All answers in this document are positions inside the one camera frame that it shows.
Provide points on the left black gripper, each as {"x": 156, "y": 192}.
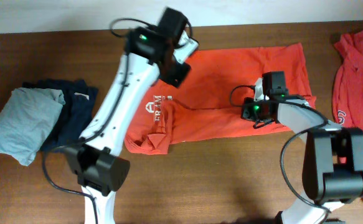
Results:
{"x": 179, "y": 78}

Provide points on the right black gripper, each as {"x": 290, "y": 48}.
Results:
{"x": 246, "y": 112}

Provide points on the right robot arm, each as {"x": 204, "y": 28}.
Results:
{"x": 332, "y": 174}

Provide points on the red crumpled shirt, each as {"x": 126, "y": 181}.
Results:
{"x": 347, "y": 96}

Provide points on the grey folded shirt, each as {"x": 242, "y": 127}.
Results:
{"x": 26, "y": 121}

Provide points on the orange FRAM t-shirt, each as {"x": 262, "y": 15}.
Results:
{"x": 206, "y": 105}

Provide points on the navy folded garment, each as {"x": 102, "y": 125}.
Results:
{"x": 76, "y": 113}

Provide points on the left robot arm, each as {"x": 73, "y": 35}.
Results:
{"x": 149, "y": 56}

